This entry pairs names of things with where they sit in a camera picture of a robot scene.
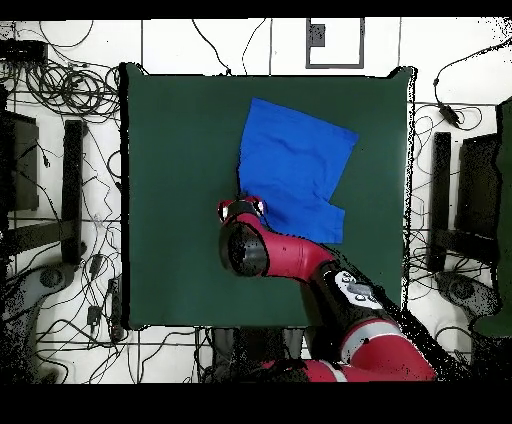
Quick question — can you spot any blue shirt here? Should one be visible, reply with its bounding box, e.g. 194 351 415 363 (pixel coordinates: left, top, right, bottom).
236 97 360 245

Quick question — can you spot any dark green table cloth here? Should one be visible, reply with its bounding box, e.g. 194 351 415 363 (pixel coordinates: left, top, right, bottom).
118 61 418 332

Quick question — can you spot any black power strip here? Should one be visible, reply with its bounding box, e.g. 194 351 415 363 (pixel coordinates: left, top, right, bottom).
107 275 125 342

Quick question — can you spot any long black stand bar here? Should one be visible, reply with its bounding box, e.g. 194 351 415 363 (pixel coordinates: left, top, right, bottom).
426 131 452 274
60 119 88 267

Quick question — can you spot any black cabinet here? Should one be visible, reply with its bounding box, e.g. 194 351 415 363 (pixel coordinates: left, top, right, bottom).
453 133 502 241
0 109 41 213

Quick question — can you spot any grey stand foot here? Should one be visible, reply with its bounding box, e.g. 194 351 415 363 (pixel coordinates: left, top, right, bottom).
0 261 78 383
434 269 504 321

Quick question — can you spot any black power adapter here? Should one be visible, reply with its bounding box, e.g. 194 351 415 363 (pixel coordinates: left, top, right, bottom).
436 101 461 128

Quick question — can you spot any black electronics box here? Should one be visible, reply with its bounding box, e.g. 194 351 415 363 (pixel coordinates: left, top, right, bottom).
0 39 49 64

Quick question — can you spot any black cable with plug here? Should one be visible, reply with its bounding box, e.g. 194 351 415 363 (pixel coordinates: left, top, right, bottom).
190 17 233 77

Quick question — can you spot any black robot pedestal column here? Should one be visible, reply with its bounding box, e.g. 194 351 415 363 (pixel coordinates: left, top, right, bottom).
210 327 309 383

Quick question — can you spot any thin black cable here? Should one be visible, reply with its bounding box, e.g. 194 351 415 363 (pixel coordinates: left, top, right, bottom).
240 17 268 76

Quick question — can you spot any coiled black cable bundle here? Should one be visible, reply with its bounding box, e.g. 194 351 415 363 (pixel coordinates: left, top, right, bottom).
24 59 121 123

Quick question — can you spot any grey square floor frame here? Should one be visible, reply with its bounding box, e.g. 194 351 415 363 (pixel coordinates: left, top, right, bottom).
305 17 366 70

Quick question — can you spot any black adapter cable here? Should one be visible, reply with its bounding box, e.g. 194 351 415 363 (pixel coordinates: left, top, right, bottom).
432 39 512 107

